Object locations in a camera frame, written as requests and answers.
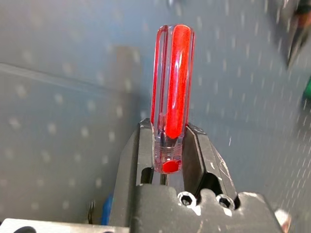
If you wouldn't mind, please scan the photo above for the red clear-handled screwdriver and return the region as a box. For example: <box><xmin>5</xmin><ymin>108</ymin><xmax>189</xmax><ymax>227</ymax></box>
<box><xmin>150</xmin><ymin>23</ymin><xmax>196</xmax><ymax>185</ymax></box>

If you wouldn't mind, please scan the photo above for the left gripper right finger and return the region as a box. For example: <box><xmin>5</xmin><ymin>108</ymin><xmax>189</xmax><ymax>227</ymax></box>
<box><xmin>183</xmin><ymin>122</ymin><xmax>240</xmax><ymax>212</ymax></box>

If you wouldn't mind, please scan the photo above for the grey metal pegboard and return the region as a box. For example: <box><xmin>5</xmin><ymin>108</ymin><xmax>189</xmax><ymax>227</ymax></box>
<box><xmin>0</xmin><ymin>0</ymin><xmax>311</xmax><ymax>233</ymax></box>

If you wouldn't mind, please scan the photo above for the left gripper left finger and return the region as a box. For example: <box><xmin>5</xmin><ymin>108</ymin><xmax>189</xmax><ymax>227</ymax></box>
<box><xmin>109</xmin><ymin>118</ymin><xmax>156</xmax><ymax>228</ymax></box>

